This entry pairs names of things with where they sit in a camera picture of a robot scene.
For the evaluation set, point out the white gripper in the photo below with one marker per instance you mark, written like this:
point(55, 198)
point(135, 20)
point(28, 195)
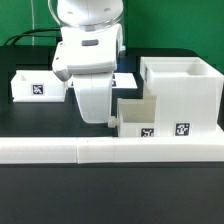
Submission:
point(89, 59)

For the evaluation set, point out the white drawer tray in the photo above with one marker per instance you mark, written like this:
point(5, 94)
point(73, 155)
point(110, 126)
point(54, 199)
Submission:
point(37, 86)
point(135, 117)

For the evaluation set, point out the white front drawer tray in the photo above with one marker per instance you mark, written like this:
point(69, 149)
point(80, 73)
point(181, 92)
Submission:
point(135, 117)

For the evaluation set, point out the white drawer cabinet box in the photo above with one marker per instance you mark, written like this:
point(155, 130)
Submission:
point(188, 94)

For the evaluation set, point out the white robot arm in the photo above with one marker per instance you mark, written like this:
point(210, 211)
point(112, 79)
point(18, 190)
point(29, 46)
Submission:
point(86, 15)

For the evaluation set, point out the fiducial marker sheet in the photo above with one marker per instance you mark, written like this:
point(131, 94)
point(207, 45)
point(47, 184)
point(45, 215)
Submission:
point(123, 81)

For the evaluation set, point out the white L-shaped fence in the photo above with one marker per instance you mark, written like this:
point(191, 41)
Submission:
point(49, 150)

